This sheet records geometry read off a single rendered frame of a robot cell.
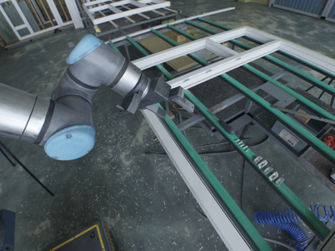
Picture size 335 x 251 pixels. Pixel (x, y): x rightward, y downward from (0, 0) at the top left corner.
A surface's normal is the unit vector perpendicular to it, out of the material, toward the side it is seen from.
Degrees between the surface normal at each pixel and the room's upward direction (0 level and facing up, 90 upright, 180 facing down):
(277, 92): 0
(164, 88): 56
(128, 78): 69
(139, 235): 0
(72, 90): 25
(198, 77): 90
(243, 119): 0
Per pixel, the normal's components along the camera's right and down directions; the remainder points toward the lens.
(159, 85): 0.69, -0.16
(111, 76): 0.23, 0.60
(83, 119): 0.72, -0.66
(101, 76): 0.01, 0.78
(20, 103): 0.76, -0.47
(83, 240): -0.09, -0.68
